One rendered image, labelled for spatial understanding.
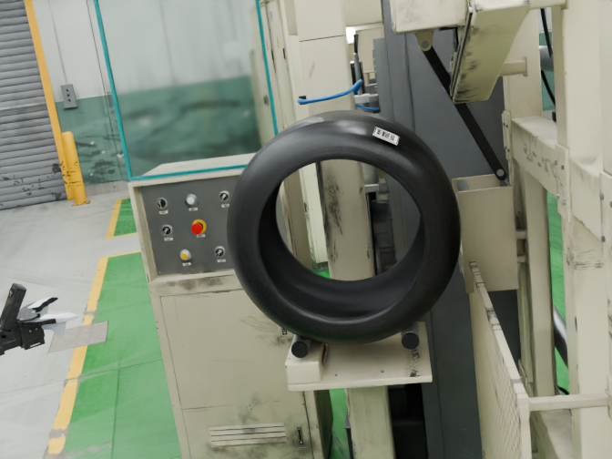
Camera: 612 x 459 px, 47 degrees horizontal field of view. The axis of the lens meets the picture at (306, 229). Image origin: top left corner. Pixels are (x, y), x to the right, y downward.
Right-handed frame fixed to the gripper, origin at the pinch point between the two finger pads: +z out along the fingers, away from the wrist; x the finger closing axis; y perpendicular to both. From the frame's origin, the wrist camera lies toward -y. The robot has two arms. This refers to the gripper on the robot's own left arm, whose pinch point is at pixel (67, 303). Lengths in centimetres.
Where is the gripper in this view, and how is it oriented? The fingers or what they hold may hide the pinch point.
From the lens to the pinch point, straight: 200.9
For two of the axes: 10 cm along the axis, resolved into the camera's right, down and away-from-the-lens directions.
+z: 7.8, -2.5, 5.7
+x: 6.2, 2.4, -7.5
